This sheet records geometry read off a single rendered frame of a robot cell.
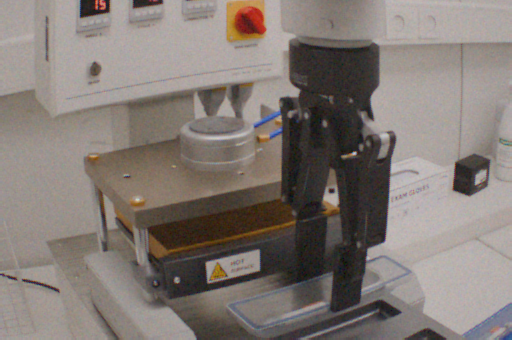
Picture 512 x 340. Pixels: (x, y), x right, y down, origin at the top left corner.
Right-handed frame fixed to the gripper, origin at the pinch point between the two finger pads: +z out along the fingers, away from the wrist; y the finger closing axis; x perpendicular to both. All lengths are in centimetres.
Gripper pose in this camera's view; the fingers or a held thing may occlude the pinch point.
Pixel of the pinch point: (328, 266)
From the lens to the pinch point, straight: 65.7
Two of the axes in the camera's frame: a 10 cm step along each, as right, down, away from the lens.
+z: 0.1, 9.4, 3.3
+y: 5.0, 2.8, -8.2
